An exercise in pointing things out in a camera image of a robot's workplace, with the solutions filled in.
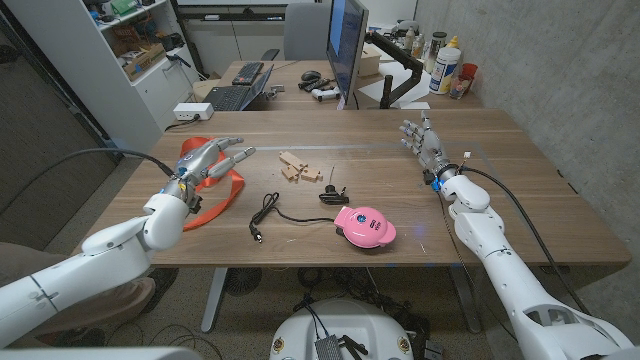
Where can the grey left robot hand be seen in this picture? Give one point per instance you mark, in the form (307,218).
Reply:
(200,160)

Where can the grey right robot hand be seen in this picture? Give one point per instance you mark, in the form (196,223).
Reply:
(430,147)

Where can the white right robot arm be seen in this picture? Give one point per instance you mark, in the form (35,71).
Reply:
(505,270)

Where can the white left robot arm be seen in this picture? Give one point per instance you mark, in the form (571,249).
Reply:
(100,265)

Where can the orange ribbon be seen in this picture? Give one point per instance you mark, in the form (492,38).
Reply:
(227,200)

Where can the short wooden toy track piece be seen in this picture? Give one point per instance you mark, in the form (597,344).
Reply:
(290,173)
(311,174)

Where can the long wooden toy track piece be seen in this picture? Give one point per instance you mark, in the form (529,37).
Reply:
(292,159)

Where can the black spray nozzle head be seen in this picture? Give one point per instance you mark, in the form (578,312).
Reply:
(332,196)

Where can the small white connector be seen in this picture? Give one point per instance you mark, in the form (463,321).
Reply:
(467,155)

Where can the white power strip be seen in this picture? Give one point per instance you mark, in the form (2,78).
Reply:
(192,111)

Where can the dark open laptop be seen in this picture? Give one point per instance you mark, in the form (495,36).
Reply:
(232,97)

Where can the white paper sheets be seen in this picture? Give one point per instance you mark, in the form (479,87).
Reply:
(400,82)

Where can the white wipes canister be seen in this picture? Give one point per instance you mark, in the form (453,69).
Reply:
(444,70)

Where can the red cup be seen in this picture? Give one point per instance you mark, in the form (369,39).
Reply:
(470,69)

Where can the jar with dark lid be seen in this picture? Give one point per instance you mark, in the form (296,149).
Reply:
(434,50)

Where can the black keyboard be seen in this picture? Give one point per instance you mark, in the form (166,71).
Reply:
(247,73)

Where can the pink mini waffle maker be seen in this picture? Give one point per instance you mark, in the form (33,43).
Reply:
(364,227)

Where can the small wooden box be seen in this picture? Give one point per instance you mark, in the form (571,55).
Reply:
(370,61)

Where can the white shelf cabinet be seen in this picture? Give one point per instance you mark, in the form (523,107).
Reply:
(115,95)

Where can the yellow capped bottle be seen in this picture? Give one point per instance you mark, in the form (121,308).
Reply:
(453,42)

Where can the cardboard box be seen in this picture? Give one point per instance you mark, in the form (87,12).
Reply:
(145,60)

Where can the white game controller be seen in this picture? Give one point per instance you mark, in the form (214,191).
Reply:
(325,93)

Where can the black round floor fan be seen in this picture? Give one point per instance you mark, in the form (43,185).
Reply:
(243,281)

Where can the black remote control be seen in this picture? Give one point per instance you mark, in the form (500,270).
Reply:
(314,84)

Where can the black computer monitor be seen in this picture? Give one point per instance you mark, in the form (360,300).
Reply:
(345,45)

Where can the black computer mouse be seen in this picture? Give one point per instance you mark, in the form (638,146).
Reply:
(310,75)

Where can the metal table leg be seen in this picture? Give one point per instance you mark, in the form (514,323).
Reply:
(465,300)
(214,300)

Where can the grey office chair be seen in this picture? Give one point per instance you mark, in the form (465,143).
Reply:
(307,30)

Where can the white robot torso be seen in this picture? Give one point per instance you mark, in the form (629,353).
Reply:
(345,320)

